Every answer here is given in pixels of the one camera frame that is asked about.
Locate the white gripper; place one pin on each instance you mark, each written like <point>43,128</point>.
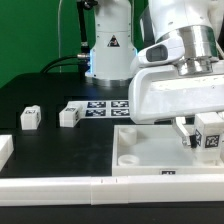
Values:
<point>159,92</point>

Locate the white square tabletop tray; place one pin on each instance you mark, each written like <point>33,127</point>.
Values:
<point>156,150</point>

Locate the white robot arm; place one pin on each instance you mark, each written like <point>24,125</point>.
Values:
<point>197,22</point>

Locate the AprilTag marker sheet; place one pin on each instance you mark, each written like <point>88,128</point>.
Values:
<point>102,108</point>

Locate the white U-shaped obstacle fence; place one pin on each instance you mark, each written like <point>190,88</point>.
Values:
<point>63,169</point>

